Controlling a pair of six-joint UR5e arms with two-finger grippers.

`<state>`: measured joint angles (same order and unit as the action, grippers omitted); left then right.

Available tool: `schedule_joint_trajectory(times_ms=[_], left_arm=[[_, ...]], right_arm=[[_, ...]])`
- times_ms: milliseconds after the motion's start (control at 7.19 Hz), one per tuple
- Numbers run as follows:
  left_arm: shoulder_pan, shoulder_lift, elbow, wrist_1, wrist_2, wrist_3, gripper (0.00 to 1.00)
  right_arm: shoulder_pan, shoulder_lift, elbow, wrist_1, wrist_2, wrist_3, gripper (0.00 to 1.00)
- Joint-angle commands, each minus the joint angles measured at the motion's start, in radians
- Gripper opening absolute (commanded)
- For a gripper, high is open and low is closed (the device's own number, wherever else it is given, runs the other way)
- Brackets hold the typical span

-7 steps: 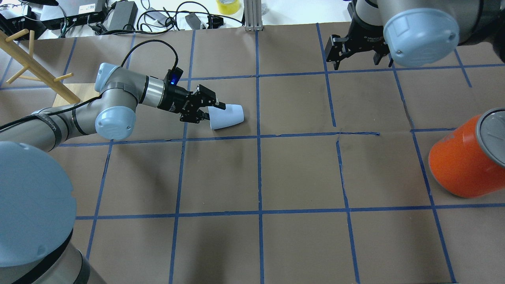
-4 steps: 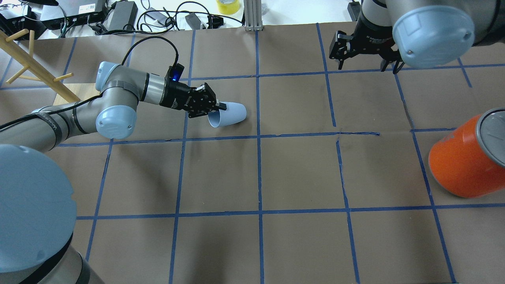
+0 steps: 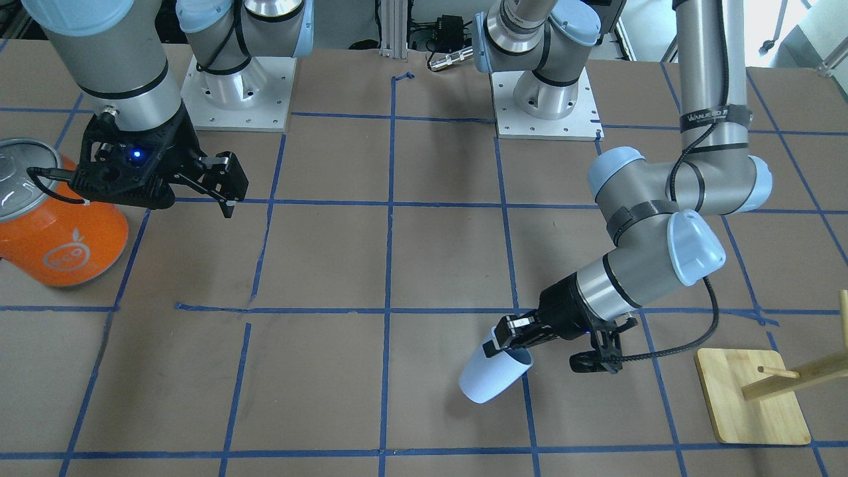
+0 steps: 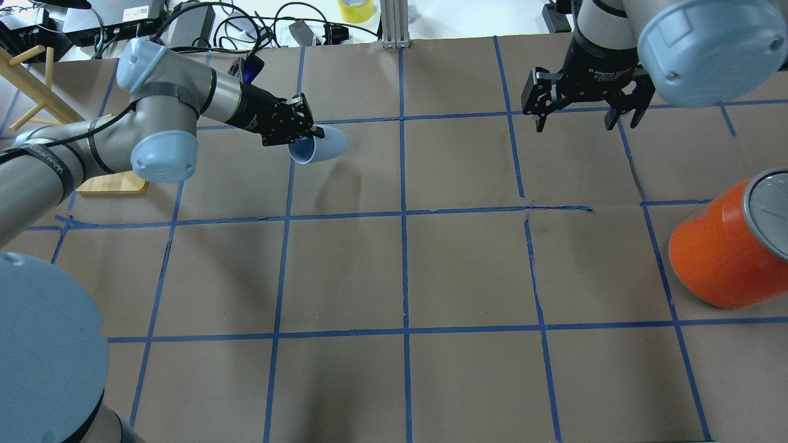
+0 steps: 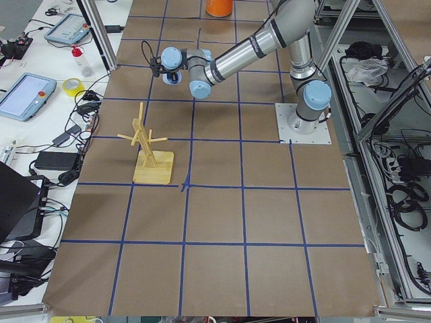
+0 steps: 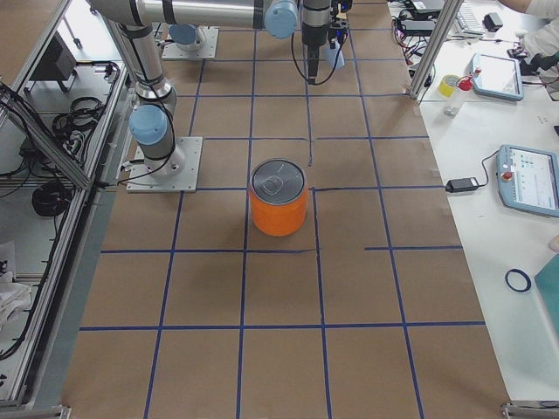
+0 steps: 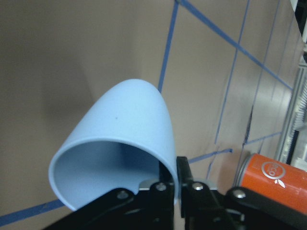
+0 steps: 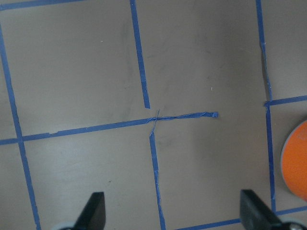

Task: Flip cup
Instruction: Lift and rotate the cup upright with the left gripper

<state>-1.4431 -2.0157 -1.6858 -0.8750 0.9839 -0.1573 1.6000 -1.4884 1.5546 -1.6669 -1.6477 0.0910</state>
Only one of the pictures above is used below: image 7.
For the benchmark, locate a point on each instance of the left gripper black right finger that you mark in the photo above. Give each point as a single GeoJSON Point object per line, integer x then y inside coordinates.
{"type": "Point", "coordinates": [240, 208]}

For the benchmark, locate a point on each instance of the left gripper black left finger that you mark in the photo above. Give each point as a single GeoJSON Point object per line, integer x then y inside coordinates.
{"type": "Point", "coordinates": [152, 208]}

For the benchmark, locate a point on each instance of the light blue plastic cup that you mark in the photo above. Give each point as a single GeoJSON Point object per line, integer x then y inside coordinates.
{"type": "Point", "coordinates": [120, 142]}

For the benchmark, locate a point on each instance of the orange metal can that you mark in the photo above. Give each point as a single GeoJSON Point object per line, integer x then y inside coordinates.
{"type": "Point", "coordinates": [273, 179]}

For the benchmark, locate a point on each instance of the aluminium frame rail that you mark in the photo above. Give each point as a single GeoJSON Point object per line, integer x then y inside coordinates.
{"type": "Point", "coordinates": [296, 118]}

